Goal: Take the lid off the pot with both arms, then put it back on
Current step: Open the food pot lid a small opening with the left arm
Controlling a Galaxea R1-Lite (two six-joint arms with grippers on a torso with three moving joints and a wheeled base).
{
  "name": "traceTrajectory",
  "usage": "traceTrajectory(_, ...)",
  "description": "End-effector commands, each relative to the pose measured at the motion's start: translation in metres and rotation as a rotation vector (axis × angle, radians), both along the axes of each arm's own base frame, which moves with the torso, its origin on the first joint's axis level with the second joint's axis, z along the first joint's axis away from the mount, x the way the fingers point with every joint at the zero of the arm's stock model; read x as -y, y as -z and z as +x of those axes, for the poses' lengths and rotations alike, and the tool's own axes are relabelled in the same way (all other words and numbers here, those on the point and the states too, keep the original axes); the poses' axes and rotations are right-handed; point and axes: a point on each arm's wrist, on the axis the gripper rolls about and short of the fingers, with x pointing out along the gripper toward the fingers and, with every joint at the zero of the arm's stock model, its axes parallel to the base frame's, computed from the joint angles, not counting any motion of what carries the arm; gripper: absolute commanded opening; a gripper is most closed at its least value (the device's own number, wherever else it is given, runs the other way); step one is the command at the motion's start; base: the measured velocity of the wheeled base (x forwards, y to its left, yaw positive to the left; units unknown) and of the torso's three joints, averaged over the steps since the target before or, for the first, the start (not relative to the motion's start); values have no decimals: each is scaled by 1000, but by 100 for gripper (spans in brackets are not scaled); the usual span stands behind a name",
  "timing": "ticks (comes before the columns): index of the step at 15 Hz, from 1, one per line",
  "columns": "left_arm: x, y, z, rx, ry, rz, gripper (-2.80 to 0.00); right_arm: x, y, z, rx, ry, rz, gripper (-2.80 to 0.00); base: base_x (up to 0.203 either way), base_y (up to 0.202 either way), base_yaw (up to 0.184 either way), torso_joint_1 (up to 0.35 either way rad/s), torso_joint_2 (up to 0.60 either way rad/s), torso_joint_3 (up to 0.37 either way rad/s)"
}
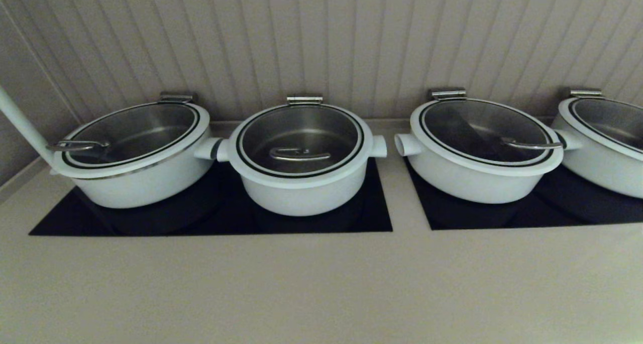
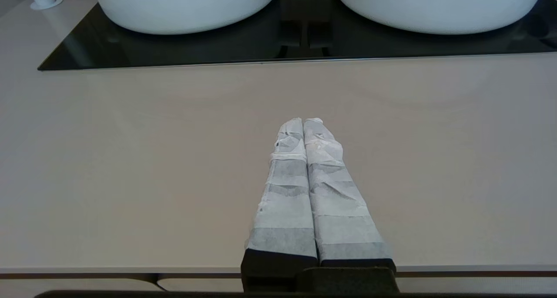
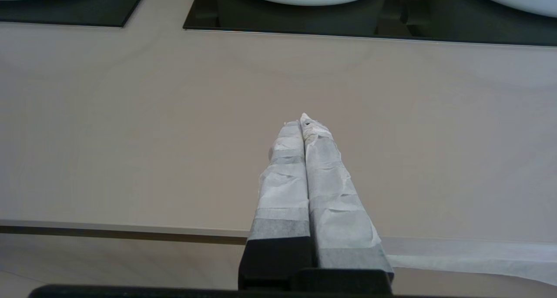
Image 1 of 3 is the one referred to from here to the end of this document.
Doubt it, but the glass lid with white rim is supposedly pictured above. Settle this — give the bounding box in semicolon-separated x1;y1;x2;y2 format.
229;103;375;189
46;101;210;180
409;98;565;177
559;97;643;162

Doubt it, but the white deep cooking pot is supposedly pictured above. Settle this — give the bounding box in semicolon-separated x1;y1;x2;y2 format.
217;135;388;217

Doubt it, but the white shallow cooking pot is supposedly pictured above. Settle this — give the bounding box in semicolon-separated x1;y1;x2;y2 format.
552;114;643;199
394;128;566;204
49;133;224;209

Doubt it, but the black glass induction cooktop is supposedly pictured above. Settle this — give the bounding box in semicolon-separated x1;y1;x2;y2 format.
29;157;393;237
404;157;643;231

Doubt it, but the white round rod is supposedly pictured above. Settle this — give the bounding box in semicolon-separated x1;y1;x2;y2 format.
0;85;56;166

